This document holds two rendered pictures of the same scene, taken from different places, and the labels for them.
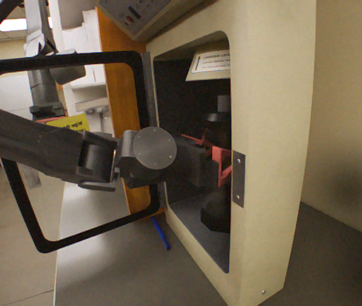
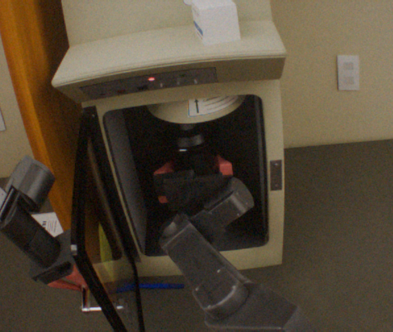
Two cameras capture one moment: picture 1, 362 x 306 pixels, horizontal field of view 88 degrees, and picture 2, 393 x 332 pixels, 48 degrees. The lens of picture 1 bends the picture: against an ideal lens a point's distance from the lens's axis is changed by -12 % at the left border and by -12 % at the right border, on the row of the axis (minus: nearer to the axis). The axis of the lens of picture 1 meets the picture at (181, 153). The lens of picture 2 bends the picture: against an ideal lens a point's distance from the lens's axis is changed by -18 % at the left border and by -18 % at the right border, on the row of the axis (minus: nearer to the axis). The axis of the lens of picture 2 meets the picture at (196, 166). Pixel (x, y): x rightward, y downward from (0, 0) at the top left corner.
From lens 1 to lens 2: 76 cm
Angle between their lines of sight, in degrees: 56
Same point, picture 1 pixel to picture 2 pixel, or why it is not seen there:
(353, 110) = not seen: hidden behind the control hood
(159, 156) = (247, 195)
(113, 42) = (43, 115)
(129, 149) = (243, 205)
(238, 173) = (276, 171)
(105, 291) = not seen: outside the picture
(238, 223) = (277, 201)
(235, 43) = (269, 103)
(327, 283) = (291, 203)
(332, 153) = not seen: hidden behind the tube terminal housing
